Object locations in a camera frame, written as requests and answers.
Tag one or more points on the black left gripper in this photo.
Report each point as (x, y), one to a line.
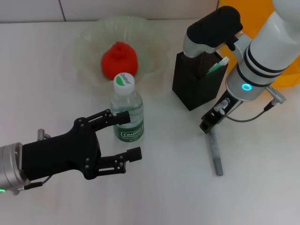
(61, 154)

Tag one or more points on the pale green glass bowl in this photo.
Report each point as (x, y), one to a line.
(150, 42)

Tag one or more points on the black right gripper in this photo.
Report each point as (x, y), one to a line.
(228, 103)

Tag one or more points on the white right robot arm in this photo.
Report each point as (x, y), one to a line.
(264, 54)

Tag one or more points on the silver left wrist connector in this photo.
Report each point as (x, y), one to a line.
(43, 134)

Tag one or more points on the yellow plastic bin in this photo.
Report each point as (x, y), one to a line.
(257, 14)

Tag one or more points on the red-orange toy orange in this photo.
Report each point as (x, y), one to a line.
(119, 61)

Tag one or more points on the grey pen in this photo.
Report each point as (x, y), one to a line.
(216, 154)

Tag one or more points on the clear green-label water bottle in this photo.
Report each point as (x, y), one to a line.
(126, 98)

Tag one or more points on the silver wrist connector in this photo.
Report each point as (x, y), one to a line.
(43, 134)
(221, 105)

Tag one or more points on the black mesh pen holder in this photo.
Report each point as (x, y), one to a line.
(194, 91)

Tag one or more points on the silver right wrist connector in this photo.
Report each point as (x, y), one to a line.
(221, 105)

